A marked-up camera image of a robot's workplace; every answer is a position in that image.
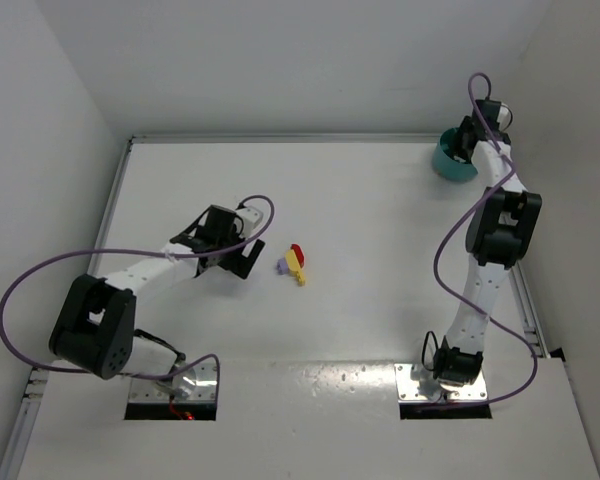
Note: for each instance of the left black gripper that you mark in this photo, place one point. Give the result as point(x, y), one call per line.
point(235, 257)

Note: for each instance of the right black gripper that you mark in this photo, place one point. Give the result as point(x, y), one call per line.
point(461, 147)

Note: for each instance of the purple lego brick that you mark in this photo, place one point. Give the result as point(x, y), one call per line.
point(282, 266)

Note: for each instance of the yellow lego assembly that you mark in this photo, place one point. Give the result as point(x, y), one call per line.
point(295, 264)

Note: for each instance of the red curved lego brick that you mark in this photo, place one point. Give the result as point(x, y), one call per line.
point(299, 252)

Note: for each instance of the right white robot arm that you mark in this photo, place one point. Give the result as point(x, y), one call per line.
point(498, 236)

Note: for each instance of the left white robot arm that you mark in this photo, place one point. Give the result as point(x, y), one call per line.
point(96, 324)

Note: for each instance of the teal divided round container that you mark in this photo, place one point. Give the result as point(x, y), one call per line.
point(445, 164)

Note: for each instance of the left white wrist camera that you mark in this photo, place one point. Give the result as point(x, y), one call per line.
point(249, 219)

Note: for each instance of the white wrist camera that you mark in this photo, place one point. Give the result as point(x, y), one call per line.
point(504, 117)
point(249, 219)

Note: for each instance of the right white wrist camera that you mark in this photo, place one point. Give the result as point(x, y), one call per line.
point(504, 117)

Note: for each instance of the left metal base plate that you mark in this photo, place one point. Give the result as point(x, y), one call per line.
point(196, 386)

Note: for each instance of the metal base plate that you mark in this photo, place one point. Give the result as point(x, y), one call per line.
point(196, 386)
point(416, 386)

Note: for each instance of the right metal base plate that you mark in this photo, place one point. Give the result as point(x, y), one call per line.
point(416, 386)

